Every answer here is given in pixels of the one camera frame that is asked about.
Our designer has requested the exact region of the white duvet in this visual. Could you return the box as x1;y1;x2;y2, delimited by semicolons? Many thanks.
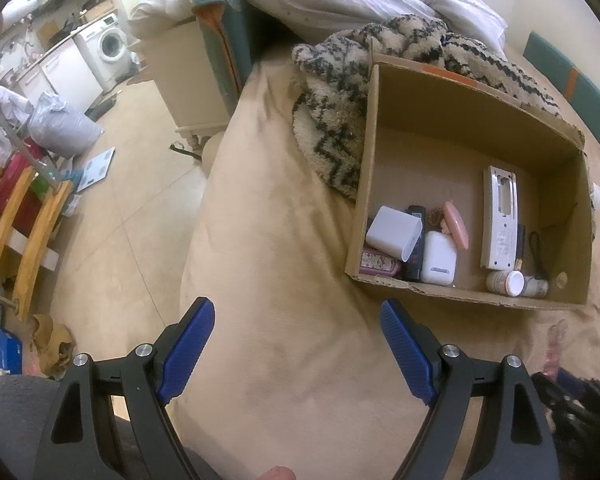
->
130;0;508;53

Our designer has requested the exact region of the blue box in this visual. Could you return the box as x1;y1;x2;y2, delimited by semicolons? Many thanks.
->
0;329;24;376

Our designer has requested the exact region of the black rectangular device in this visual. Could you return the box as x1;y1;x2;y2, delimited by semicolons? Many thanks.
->
404;205;427;282

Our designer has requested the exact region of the brown cardboard box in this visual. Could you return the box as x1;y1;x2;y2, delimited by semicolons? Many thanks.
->
344;52;596;311

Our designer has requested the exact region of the black lanyard cord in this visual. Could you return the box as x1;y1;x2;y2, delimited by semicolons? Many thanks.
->
527;230;551;281

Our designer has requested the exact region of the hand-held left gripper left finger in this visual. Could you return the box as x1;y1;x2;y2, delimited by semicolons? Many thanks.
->
32;296;216;480

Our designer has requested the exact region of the red bag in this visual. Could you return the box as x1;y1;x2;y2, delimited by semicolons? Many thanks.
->
0;145;48;217

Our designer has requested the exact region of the white bathroom scale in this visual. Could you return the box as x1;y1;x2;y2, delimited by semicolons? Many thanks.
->
75;146;117;193

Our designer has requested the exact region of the white hanging cloth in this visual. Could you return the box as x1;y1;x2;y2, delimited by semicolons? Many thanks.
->
0;85;33;167

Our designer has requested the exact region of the white bed frame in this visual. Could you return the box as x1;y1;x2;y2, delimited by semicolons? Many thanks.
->
129;17;233;151

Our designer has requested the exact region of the white square container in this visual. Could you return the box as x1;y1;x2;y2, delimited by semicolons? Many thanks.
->
365;205;424;263

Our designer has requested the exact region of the white earbuds case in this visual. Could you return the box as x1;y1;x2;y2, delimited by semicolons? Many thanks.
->
420;231;458;287

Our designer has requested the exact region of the white washing machine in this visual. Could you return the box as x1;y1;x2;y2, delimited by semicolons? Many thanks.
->
74;14;131;87

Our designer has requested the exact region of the pink translucent plastic piece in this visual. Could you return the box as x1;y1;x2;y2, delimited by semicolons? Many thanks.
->
542;319;572;378

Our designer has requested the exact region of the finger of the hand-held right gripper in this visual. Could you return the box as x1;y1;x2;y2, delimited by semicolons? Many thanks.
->
530;374;600;441
557;367;600;401

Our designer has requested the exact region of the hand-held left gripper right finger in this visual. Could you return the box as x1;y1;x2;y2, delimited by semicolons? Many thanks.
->
379;297;562;480

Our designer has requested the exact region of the white blue-label medicine bottle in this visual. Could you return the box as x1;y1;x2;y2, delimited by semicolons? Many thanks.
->
522;275;551;298

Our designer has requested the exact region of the pink perfume bottle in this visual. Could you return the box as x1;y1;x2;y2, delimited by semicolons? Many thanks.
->
359;250;402;277

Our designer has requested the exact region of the wooden chair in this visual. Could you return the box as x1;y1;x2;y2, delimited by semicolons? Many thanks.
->
0;160;75;322

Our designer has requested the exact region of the white remote control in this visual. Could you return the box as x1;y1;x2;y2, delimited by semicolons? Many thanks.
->
480;165;520;271

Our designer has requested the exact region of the grey plastic bag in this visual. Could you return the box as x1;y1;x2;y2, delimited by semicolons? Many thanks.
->
27;91;105;157

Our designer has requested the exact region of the brown crumpled bag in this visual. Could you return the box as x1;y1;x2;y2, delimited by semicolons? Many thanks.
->
31;314;77;377

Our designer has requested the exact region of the person's left hand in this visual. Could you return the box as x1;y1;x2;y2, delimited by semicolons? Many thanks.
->
257;465;297;480

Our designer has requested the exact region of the black strap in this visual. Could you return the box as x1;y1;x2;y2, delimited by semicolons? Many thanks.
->
168;142;204;164

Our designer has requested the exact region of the pink oval case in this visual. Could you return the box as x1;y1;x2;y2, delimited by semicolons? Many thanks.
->
442;201;471;251

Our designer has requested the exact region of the dark doormat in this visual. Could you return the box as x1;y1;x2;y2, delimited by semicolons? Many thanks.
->
86;94;120;122

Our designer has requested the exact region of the small white pill bottle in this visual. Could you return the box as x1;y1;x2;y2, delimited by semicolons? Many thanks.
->
485;270;526;298

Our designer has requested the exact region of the beige black patterned fluffy blanket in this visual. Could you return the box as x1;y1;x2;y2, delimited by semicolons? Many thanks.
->
291;14;600;211

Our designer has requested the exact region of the white water heater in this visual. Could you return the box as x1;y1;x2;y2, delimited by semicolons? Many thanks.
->
0;0;48;28

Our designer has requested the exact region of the white kitchen cabinet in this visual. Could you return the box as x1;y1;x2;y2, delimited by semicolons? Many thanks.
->
17;37;105;118

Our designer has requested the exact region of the teal cushion with orange stripe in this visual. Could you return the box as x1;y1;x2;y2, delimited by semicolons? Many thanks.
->
522;30;600;161
192;0;255;106

